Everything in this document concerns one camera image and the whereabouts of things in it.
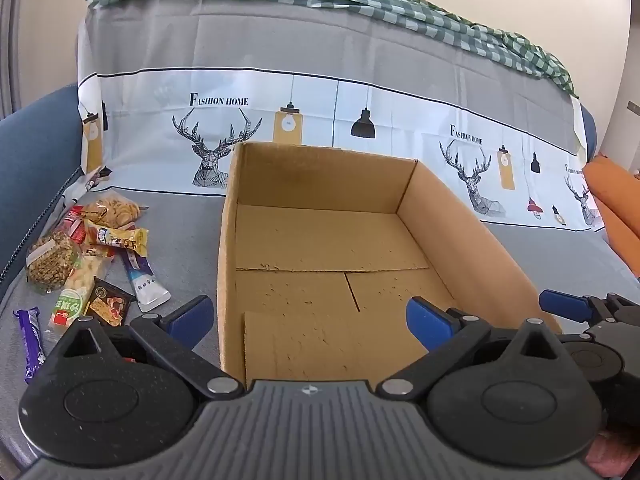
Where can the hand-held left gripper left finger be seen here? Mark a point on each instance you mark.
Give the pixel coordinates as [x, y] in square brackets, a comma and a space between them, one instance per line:
[192, 317]

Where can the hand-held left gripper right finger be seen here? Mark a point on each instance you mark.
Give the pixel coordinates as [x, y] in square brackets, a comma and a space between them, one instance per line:
[430, 320]

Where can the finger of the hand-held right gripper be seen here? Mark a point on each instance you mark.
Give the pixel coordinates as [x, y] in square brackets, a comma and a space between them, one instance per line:
[565, 305]

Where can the purple white snack pouch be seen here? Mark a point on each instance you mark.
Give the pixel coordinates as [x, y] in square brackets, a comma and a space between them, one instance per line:
[147, 287]

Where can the dark brown snack packet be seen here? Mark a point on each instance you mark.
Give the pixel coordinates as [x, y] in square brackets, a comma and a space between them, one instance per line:
[110, 305]

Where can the yellow snack packet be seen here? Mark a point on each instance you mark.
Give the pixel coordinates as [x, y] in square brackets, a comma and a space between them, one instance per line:
[120, 237]

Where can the white green rice cracker packet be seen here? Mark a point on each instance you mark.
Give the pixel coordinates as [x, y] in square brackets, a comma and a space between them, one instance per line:
[75, 285]

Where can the clear bag of round crackers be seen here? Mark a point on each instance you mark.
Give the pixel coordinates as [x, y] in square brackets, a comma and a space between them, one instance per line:
[117, 210]

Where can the brown cardboard box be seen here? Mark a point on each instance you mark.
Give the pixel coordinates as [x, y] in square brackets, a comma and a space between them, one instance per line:
[310, 240]

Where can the long red snack packet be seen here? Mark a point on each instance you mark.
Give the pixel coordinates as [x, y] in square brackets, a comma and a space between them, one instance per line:
[75, 225]

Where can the clear packet of nuts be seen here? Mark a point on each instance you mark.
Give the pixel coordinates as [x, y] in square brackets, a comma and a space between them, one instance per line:
[50, 262]

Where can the purple candy bar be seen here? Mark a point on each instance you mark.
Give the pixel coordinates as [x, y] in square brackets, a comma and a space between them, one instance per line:
[31, 340]

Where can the orange cushion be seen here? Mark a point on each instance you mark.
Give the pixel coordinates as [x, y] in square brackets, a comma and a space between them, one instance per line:
[615, 200]

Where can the blue sofa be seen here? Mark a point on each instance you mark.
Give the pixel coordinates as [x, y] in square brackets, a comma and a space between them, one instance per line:
[35, 160]

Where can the grey curtain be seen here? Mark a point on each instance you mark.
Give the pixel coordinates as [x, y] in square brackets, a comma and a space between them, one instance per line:
[7, 35]

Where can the wall switch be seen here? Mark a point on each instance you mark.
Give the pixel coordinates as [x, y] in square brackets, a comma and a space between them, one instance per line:
[634, 108]

